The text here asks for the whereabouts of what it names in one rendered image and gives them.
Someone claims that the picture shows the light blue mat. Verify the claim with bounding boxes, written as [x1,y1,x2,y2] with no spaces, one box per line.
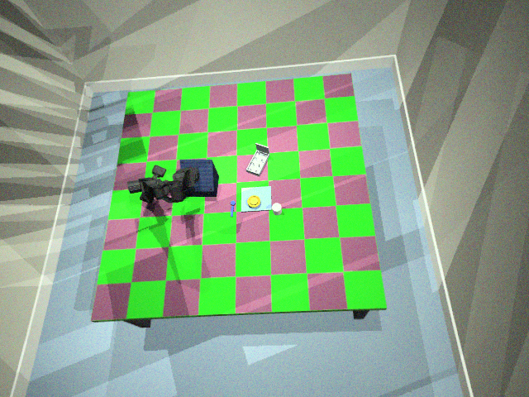
[241,186,272,212]

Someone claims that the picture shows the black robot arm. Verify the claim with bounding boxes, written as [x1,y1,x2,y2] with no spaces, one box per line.
[127,168,199,203]

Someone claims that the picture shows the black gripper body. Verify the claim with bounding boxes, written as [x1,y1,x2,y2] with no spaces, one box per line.
[140,165,166,203]

